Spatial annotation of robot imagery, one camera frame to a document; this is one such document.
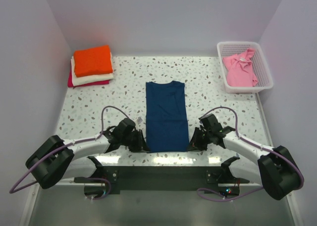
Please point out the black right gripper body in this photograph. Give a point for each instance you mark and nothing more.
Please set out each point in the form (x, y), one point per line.
(209, 133)

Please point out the pink polo shirt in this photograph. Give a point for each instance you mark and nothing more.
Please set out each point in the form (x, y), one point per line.
(240, 69)

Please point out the folded orange t-shirt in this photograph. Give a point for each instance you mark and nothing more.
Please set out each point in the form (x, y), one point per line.
(93, 61)

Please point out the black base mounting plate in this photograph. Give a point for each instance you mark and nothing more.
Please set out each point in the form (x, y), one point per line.
(114, 179)

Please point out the folded magenta t-shirt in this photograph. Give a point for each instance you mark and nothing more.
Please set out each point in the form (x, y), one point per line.
(71, 85)

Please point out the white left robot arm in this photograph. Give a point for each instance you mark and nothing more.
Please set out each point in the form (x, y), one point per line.
(57, 159)

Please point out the folded cream t-shirt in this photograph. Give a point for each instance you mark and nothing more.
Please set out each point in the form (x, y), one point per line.
(77, 81)

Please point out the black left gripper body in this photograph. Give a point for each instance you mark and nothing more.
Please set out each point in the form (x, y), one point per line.
(124, 140)

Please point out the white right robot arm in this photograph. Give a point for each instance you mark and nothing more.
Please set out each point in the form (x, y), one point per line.
(273, 168)

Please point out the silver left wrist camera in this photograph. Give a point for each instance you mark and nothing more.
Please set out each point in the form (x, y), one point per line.
(139, 120)

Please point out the white plastic mesh basket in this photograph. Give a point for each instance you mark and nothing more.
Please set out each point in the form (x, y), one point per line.
(260, 66)

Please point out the navy blue printed t-shirt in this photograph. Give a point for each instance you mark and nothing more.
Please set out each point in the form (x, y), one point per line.
(166, 117)

